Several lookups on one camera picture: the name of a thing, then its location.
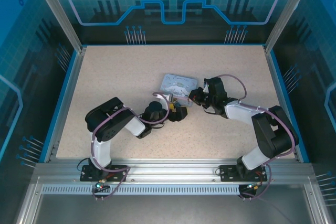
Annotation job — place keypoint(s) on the small metal padlock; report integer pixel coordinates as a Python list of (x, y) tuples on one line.
[(175, 102)]

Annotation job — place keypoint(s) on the light blue cartoon tin box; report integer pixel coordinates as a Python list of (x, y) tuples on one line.
[(181, 85)]

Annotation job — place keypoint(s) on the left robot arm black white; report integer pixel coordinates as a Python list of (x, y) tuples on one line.
[(101, 150)]

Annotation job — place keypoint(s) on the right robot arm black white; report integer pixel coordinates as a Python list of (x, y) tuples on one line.
[(273, 129)]

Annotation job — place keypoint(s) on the small LED connector board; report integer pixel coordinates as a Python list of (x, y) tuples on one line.
[(100, 185), (254, 186)]

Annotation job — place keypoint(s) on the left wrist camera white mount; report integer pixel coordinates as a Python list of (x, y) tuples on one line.
[(165, 97)]

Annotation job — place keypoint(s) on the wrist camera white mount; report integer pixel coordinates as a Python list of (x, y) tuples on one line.
[(165, 97), (205, 85)]

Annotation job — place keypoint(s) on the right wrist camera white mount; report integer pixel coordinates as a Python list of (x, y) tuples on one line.
[(205, 85)]

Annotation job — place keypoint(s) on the aluminium mounting rail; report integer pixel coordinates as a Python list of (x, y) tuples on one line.
[(170, 169)]

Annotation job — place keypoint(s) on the aluminium side rail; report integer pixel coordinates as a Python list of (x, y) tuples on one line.
[(69, 82), (275, 77)]

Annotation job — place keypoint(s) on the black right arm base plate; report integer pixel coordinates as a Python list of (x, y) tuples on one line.
[(228, 172)]

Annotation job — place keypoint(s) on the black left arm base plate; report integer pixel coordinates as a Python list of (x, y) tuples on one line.
[(89, 175)]

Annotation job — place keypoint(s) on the aluminium frame post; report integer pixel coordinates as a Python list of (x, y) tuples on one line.
[(286, 11), (60, 11)]

